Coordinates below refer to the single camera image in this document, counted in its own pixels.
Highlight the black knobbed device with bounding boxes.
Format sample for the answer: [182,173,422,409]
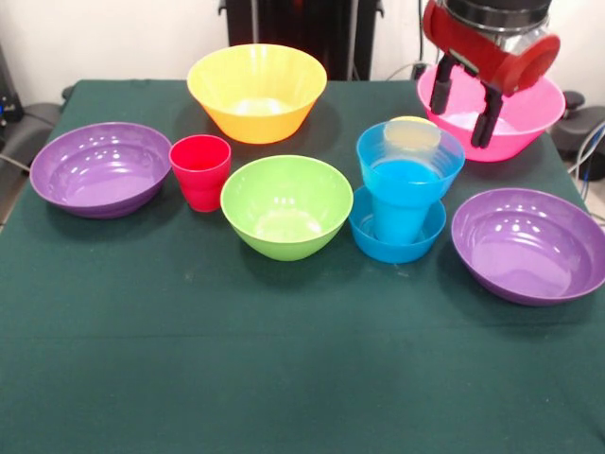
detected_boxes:
[552,90,605,160]

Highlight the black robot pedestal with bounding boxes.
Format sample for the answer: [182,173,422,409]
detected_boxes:
[226,0,384,81]

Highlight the dark green tablecloth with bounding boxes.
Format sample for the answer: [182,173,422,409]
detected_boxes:
[0,79,605,454]

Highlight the purple bowl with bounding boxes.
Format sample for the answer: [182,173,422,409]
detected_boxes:
[28,121,173,220]
[451,187,605,307]

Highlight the red cup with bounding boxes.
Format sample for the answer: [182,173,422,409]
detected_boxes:
[168,134,233,214]

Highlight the orange bowl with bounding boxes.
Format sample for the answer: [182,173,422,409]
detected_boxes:
[186,43,328,145]

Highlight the black computer tower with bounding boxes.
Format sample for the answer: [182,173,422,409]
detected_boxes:
[0,42,25,138]

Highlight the blue cup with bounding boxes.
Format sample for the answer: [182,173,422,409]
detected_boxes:
[371,196,443,246]

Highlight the green bowl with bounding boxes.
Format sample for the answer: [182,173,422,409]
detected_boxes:
[220,154,355,263]

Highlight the grey cable bundle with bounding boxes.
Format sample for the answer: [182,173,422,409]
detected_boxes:
[566,120,605,223]

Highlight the blue bowl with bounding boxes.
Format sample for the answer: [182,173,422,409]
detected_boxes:
[354,121,467,204]
[348,184,448,265]

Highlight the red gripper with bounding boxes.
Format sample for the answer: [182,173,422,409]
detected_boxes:
[422,0,562,149]

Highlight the orange cup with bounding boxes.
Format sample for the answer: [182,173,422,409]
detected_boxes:
[385,115,443,148]

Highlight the pink bowl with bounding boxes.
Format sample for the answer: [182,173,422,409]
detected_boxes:
[417,63,567,164]

